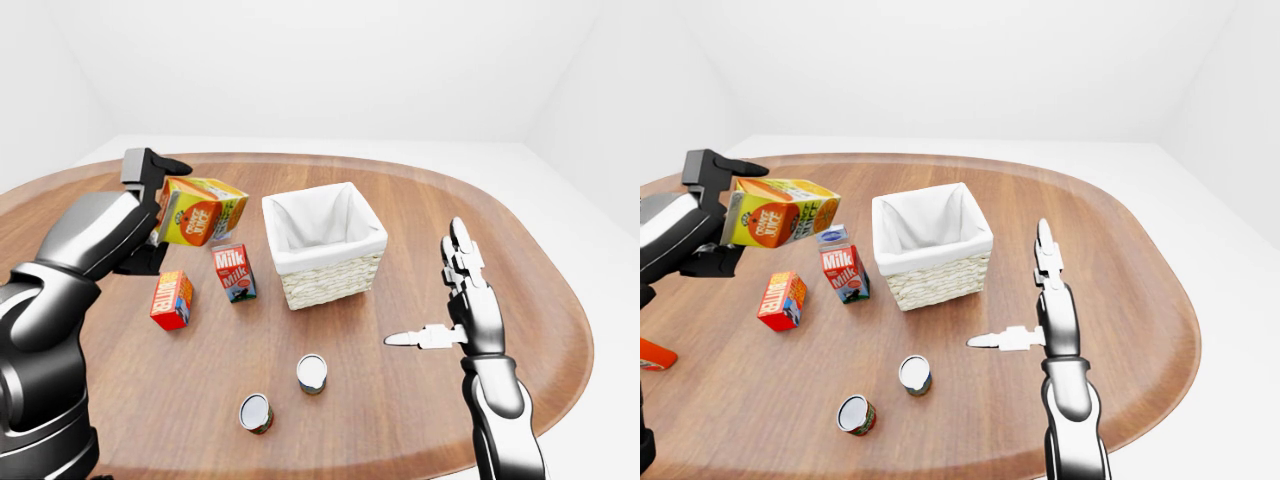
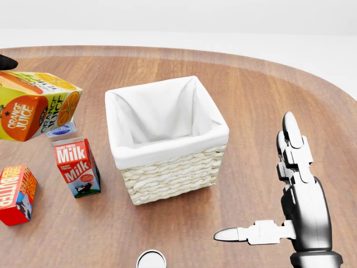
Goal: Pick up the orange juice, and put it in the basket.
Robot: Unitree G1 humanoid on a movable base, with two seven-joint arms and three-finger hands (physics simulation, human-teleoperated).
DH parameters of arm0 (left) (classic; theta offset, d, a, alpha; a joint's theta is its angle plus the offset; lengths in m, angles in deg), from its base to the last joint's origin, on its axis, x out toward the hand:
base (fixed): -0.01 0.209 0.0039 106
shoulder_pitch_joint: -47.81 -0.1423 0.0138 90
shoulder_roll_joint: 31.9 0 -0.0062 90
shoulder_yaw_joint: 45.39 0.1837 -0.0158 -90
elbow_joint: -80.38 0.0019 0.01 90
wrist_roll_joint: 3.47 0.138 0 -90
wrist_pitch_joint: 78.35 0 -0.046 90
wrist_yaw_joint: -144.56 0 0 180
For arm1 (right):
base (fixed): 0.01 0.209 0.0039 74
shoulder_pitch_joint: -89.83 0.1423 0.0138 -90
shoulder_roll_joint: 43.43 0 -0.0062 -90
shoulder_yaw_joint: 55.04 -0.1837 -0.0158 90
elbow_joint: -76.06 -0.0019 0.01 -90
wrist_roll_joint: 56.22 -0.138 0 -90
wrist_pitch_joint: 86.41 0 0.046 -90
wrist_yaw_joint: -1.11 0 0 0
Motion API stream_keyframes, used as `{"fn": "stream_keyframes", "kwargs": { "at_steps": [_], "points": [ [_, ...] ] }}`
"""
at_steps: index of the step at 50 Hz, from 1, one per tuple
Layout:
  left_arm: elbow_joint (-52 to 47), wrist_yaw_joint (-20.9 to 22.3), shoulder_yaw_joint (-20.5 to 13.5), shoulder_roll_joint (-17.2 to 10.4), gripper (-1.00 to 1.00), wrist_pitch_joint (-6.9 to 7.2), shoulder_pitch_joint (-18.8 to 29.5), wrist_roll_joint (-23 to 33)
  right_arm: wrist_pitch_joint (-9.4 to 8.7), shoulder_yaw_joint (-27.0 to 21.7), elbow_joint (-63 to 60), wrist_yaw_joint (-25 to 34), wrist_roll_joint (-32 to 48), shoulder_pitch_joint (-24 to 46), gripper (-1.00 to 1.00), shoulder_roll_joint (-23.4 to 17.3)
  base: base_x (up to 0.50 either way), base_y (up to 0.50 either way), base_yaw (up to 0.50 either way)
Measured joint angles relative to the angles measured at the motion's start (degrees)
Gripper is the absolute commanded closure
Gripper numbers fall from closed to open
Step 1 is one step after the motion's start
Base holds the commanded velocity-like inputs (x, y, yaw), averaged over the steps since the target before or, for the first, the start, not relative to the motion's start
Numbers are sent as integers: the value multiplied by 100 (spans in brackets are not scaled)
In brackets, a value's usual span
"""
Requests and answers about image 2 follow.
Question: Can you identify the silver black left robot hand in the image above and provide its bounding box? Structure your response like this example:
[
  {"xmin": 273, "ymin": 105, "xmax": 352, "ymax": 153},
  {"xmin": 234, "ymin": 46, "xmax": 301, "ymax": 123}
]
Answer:
[{"xmin": 0, "ymin": 54, "xmax": 19, "ymax": 71}]

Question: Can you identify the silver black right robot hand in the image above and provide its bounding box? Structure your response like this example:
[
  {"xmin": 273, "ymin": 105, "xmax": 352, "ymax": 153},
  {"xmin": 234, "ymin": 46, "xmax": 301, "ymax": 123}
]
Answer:
[{"xmin": 214, "ymin": 111, "xmax": 334, "ymax": 252}]

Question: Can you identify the orange juice carton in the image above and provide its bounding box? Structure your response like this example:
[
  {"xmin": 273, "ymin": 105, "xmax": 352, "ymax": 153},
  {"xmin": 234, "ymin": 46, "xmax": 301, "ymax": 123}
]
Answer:
[{"xmin": 0, "ymin": 70, "xmax": 84, "ymax": 142}]

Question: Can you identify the white wicker basket cloth liner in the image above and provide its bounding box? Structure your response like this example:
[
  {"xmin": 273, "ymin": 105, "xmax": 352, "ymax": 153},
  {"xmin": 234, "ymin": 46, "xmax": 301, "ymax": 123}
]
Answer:
[{"xmin": 104, "ymin": 75, "xmax": 230, "ymax": 207}]

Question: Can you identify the small blue white box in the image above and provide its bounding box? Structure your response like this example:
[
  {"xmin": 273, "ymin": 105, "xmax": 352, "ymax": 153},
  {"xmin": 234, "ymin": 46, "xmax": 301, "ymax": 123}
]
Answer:
[{"xmin": 46, "ymin": 121, "xmax": 79, "ymax": 138}]

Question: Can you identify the red milk carton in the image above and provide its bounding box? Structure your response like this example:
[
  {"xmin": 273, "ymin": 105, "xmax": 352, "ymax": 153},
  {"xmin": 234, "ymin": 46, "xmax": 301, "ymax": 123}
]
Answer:
[{"xmin": 51, "ymin": 136, "xmax": 102, "ymax": 199}]

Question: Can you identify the red butter box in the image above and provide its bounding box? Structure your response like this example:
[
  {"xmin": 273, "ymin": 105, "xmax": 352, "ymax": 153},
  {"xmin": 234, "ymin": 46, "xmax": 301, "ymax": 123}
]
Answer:
[{"xmin": 0, "ymin": 164, "xmax": 38, "ymax": 227}]

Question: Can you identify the round white black-rimmed tin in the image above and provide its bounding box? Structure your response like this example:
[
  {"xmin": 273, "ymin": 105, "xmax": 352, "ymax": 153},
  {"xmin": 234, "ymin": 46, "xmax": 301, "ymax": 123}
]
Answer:
[{"xmin": 136, "ymin": 248, "xmax": 167, "ymax": 268}]

